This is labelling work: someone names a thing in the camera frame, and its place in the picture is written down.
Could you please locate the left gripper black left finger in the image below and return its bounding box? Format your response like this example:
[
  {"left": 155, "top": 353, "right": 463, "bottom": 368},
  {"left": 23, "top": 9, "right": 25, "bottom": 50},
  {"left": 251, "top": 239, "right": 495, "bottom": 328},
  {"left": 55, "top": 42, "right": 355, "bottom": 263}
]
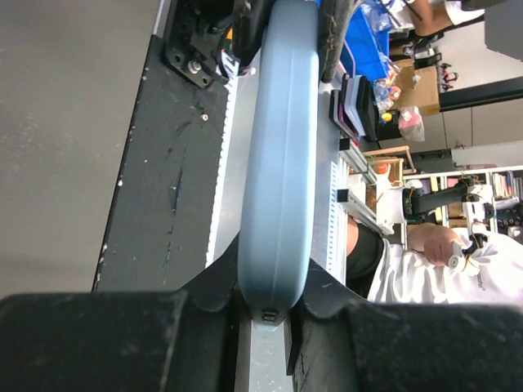
[{"left": 1, "top": 243, "right": 241, "bottom": 391}]

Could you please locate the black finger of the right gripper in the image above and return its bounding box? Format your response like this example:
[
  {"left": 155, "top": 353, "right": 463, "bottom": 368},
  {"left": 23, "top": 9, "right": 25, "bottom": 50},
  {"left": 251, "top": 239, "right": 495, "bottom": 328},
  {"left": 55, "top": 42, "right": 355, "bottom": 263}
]
[{"left": 232, "top": 0, "right": 272, "bottom": 68}]

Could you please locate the seated person white shirt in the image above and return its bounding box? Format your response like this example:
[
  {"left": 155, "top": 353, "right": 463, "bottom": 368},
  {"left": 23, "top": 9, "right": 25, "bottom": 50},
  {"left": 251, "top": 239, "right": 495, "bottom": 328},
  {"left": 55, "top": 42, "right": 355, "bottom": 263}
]
[{"left": 346, "top": 217, "right": 522, "bottom": 306}]

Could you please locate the blue plastic crate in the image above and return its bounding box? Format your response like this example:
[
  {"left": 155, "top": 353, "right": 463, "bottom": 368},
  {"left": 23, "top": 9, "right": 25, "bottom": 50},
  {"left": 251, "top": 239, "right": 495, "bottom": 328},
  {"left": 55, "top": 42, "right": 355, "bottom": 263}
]
[{"left": 340, "top": 1, "right": 393, "bottom": 82}]

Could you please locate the light blue phone case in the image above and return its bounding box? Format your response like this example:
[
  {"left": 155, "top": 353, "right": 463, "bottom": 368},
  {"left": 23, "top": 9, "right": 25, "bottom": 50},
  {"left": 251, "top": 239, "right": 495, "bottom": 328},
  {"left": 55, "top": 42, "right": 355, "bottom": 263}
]
[{"left": 238, "top": 1, "right": 320, "bottom": 331}]

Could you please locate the white slotted cable duct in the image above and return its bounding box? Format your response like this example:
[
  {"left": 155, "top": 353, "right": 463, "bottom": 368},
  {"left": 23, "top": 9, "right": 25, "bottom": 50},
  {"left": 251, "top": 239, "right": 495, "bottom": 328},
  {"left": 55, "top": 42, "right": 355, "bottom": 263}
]
[{"left": 205, "top": 56, "right": 259, "bottom": 267}]

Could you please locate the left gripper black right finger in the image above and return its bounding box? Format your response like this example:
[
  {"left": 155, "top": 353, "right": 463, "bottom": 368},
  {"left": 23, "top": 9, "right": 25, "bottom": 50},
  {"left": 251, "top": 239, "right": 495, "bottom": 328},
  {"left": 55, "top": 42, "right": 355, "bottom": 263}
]
[{"left": 285, "top": 263, "right": 522, "bottom": 391}]

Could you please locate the cardboard box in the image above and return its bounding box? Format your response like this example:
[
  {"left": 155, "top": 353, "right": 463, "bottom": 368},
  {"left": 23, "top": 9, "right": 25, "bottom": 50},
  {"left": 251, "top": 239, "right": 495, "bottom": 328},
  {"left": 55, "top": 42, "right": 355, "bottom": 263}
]
[{"left": 393, "top": 60, "right": 440, "bottom": 116}]

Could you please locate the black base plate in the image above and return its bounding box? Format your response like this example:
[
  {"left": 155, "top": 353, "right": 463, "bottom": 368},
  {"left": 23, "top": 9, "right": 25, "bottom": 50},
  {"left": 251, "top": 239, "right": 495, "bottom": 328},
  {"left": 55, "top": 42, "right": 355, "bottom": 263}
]
[{"left": 92, "top": 0, "right": 246, "bottom": 293}]

